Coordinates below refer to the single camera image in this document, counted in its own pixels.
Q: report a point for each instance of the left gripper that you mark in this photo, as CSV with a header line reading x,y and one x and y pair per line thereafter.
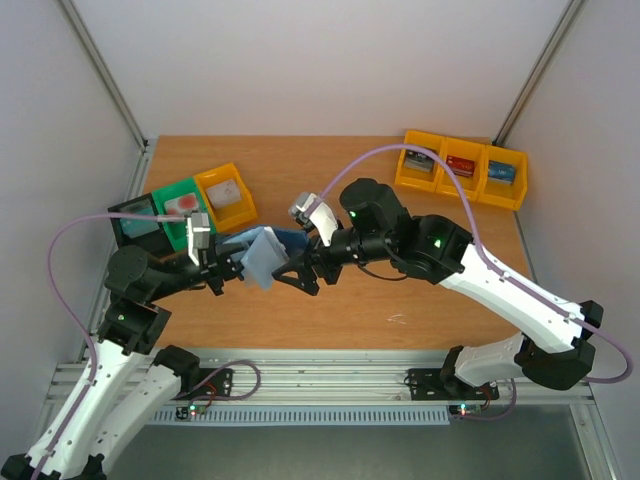
x,y
219,261

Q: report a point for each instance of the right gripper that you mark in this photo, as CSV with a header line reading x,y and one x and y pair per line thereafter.
x,y
322,261

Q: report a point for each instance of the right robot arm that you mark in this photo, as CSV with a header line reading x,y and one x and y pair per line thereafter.
x,y
552,347

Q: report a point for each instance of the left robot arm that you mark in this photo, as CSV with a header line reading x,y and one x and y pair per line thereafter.
x,y
126,380

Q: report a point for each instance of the white card stack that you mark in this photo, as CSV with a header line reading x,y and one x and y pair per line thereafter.
x,y
223,194

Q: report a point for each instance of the red spot card stack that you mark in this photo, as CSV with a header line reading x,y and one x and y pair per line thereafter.
x,y
183,204

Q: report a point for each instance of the teal card stack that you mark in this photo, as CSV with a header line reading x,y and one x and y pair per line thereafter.
x,y
132,228

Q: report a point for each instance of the black card stack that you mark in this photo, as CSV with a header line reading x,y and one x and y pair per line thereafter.
x,y
418,161

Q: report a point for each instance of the blue card stack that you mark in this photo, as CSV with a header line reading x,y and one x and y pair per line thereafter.
x,y
501,172

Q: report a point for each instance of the green bin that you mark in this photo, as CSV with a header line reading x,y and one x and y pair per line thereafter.
x,y
176,232

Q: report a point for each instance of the yellow bin left side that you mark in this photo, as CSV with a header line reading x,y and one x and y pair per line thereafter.
x,y
233,216

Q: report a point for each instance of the yellow bin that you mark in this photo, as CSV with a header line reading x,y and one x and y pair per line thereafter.
x,y
233,216
504,195
474,151
416,179

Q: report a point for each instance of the black bin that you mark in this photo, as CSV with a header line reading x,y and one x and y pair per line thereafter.
x,y
148,235

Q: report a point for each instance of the yellow bin far left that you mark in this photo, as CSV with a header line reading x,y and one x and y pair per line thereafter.
x,y
416,179

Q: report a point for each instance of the left controller board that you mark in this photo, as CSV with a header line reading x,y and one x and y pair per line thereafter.
x,y
188,413

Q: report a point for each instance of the controller board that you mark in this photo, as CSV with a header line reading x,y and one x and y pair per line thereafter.
x,y
465,410
188,413

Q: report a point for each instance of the yellow bin middle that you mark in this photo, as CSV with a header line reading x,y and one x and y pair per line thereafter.
x,y
474,151

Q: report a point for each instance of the right controller board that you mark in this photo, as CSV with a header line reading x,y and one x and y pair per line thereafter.
x,y
465,410

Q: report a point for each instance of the yellow bin far right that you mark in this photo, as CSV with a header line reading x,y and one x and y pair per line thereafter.
x,y
504,195

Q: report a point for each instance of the right corner aluminium profile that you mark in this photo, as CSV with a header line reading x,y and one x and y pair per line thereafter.
x,y
559,34

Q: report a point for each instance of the corner aluminium profile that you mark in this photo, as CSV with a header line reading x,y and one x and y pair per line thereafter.
x,y
95,58
559,34

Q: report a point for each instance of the left corner aluminium profile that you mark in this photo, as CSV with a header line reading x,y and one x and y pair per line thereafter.
x,y
95,58

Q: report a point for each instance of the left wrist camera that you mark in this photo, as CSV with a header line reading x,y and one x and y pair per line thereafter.
x,y
198,233

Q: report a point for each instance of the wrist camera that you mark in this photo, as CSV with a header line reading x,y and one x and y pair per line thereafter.
x,y
198,233
311,212

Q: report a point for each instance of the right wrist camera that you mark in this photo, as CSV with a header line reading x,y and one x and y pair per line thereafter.
x,y
311,212

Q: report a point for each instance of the aluminium rail base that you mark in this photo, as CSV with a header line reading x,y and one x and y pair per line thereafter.
x,y
328,377

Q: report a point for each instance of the grey slotted cable duct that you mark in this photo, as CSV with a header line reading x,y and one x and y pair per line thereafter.
x,y
272,416

